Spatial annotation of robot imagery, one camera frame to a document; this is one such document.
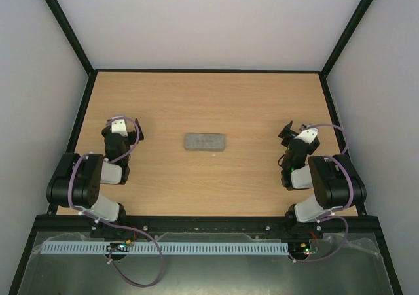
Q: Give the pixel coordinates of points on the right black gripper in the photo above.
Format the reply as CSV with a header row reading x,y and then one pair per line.
x,y
291,135

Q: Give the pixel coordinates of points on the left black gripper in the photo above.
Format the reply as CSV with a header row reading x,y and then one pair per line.
x,y
141,135

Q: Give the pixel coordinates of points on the grey felt glasses case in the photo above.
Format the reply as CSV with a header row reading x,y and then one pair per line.
x,y
211,142

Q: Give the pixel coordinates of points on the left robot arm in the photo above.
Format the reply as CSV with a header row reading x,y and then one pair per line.
x,y
76,181

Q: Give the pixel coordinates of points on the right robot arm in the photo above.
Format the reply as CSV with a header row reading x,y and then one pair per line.
x,y
334,180

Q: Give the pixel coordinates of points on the clear plastic sheet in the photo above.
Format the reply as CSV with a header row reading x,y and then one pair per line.
x,y
336,265

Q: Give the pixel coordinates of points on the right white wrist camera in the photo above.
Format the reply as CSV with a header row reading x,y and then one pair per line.
x,y
307,133

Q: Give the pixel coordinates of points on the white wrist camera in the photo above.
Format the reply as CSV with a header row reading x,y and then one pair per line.
x,y
307,133
118,125

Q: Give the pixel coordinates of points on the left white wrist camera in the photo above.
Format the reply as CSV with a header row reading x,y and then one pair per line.
x,y
118,125

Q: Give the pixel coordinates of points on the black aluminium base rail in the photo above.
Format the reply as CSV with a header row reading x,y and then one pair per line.
x,y
255,227

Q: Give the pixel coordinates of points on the black cage frame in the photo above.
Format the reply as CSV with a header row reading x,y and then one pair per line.
x,y
360,224

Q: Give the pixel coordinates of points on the light blue slotted cable duct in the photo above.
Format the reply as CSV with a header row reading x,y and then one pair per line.
x,y
166,248

